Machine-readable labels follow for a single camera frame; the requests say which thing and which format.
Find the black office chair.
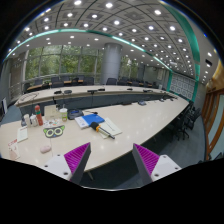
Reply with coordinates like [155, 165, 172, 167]
[184, 108, 201, 130]

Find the grey round pillar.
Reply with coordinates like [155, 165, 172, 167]
[100, 43, 122, 84]

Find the pink computer mouse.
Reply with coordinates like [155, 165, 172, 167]
[40, 145, 51, 154]

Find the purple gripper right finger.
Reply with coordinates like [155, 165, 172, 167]
[132, 143, 182, 186]

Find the orange black screwdriver tool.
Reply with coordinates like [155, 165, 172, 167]
[90, 122, 114, 139]

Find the plastic cup with lid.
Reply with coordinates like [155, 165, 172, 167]
[59, 108, 68, 122]

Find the white open book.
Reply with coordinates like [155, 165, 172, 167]
[100, 118, 122, 136]

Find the blue notebook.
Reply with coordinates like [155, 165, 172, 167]
[83, 114, 104, 125]

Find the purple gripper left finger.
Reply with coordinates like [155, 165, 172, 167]
[43, 142, 92, 185]

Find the white paper booklet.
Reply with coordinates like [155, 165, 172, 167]
[17, 126, 28, 142]

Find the long far conference desk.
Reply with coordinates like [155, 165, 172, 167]
[15, 85, 177, 114]

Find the black conference phone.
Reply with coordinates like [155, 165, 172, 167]
[68, 109, 83, 120]

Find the red white leaflet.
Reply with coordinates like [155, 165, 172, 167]
[8, 140, 20, 160]

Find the red bottle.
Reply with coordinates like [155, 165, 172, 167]
[35, 105, 43, 126]

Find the white jar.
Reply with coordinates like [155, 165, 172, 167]
[30, 115, 38, 127]

